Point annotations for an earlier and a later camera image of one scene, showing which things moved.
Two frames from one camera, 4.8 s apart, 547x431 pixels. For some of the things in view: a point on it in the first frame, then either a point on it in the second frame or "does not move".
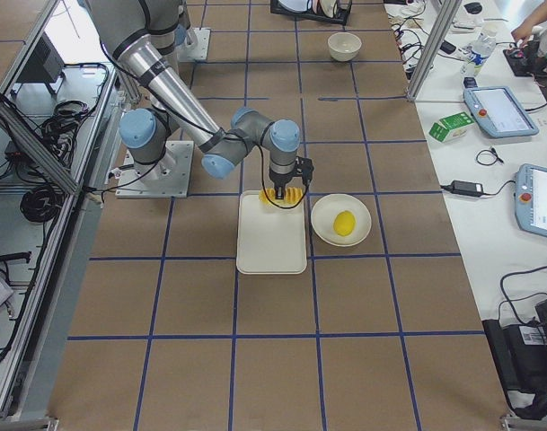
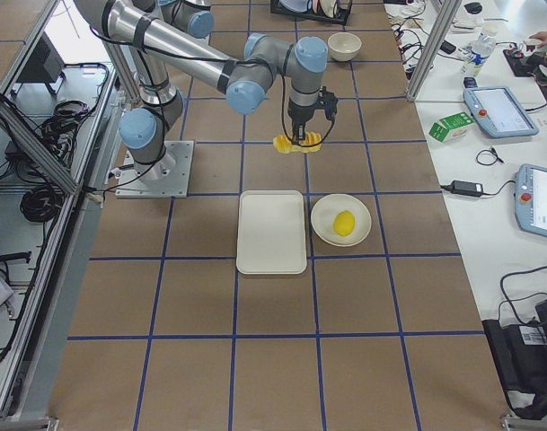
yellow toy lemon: x=344 y=223 does not move
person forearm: x=545 y=11 -> x=544 y=36
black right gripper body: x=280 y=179 -> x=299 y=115
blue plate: x=295 y=5 does not move
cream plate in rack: x=328 y=7 does not move
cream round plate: x=323 y=216 does not move
